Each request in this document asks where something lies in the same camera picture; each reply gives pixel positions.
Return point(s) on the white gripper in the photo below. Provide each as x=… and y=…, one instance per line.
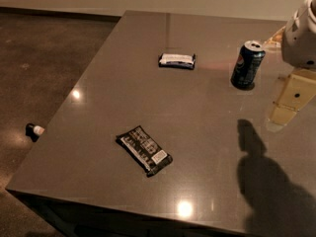
x=298, y=43

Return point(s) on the black chocolate rxbar wrapper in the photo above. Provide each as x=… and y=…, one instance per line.
x=145, y=150

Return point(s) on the blue white blueberry rxbar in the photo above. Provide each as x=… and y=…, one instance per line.
x=177, y=61

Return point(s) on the blue pepsi soda can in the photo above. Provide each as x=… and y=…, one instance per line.
x=250, y=57

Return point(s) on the small black white floor object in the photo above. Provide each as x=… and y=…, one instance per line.
x=34, y=131

